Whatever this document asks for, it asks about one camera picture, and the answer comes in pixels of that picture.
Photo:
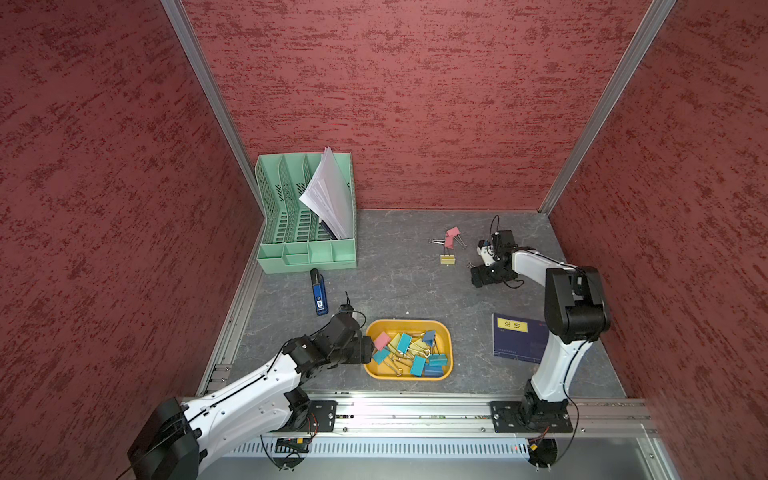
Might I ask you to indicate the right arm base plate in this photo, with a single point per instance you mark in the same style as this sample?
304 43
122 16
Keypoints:
526 417

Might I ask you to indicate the dark blue notebook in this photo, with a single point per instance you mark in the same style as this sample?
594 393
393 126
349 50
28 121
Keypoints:
519 338

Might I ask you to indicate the aluminium front rail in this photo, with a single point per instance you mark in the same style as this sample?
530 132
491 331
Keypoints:
412 414

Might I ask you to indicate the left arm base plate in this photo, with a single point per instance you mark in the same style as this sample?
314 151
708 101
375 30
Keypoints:
316 416

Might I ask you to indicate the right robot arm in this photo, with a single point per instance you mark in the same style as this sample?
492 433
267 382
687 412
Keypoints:
576 314

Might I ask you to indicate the yellow plastic storage box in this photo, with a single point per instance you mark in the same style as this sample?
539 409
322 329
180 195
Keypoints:
397 366

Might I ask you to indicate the pink binder clip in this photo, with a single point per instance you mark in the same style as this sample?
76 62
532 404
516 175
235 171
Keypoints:
456 235
447 242
382 341

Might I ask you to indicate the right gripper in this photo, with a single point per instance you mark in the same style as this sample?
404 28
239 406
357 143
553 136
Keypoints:
477 280

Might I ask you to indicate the pink binder clip top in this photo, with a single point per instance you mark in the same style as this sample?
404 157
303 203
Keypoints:
456 235

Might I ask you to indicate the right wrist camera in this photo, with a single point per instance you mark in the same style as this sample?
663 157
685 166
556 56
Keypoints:
485 251

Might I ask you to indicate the green file organizer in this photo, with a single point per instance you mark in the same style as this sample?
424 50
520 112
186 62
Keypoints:
293 239

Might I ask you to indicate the blue binder clip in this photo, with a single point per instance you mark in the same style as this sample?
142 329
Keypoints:
429 338
433 371

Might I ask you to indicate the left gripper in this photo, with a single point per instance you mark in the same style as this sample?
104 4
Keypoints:
362 351

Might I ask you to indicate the blue black stapler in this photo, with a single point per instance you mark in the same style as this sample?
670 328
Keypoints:
319 292

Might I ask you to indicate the teal binder clip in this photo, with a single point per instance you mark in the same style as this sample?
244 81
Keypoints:
418 365
380 356
438 360
404 343

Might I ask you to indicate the white paper stack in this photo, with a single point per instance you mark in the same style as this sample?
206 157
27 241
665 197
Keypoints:
329 194

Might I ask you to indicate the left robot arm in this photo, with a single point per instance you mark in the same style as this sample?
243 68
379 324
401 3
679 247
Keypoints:
181 439

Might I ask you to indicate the pale yellow binder clip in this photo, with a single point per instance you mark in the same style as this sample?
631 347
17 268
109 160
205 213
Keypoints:
419 348

